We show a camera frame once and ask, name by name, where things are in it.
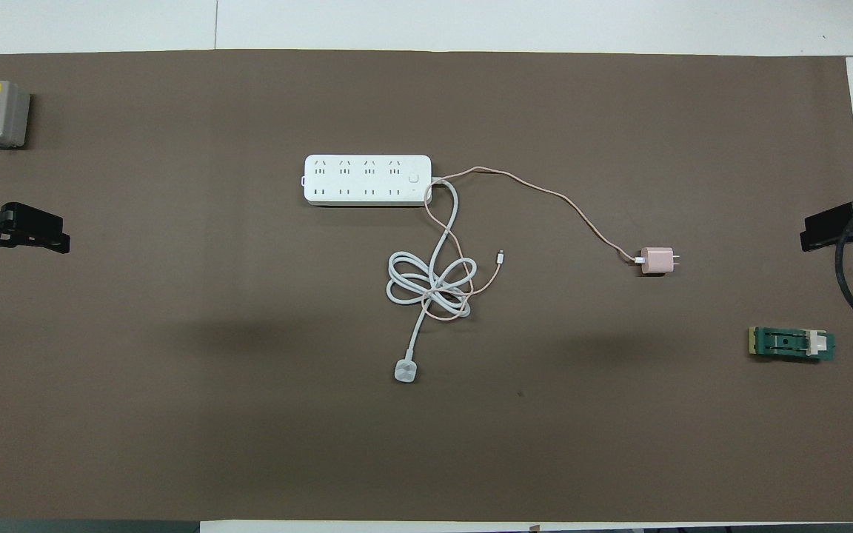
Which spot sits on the pink charger adapter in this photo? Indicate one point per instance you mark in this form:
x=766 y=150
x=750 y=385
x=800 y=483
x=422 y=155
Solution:
x=656 y=260

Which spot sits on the white power strip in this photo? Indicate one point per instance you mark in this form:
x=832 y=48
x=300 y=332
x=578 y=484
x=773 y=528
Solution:
x=367 y=180

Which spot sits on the brown paper table mat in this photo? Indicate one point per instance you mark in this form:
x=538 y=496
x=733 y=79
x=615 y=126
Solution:
x=619 y=444

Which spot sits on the green knife switch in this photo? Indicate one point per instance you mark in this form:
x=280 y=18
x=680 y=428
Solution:
x=789 y=343

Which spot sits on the grey on-off switch box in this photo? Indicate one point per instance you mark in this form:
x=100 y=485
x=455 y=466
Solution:
x=4 y=111

